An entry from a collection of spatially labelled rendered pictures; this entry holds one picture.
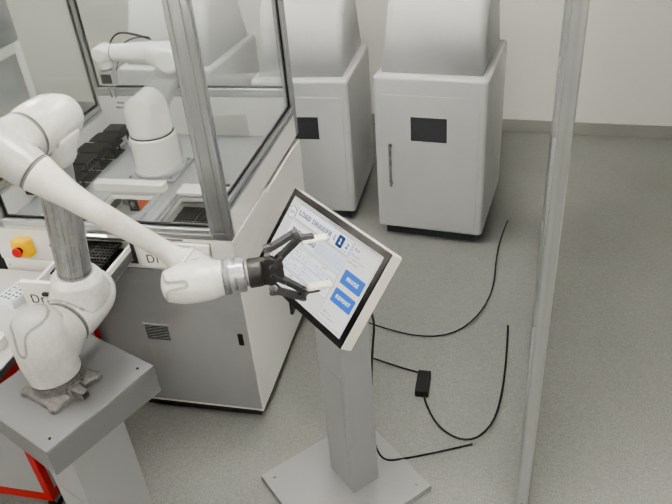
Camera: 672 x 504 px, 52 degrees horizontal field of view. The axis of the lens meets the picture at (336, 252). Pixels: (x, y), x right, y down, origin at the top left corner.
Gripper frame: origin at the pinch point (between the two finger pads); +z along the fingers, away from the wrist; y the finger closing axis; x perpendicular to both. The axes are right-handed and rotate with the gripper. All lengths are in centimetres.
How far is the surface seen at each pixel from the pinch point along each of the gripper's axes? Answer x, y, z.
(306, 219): 45.8, -9.9, -0.3
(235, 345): 82, -79, -32
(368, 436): 35, -96, 12
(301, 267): 35.3, -20.9, -4.4
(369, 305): 9.0, -21.6, 11.7
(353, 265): 19.9, -14.2, 9.7
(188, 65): 71, 37, -29
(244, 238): 86, -34, -22
